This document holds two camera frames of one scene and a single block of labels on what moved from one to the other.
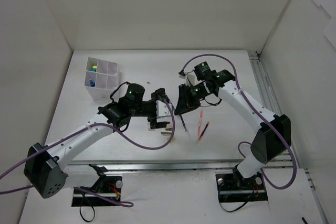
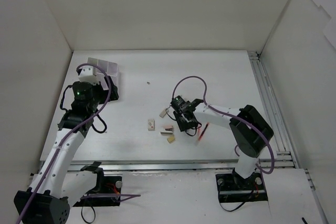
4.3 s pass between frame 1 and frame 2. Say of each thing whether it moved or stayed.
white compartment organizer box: stayed
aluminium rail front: stayed
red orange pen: stayed
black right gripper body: moved
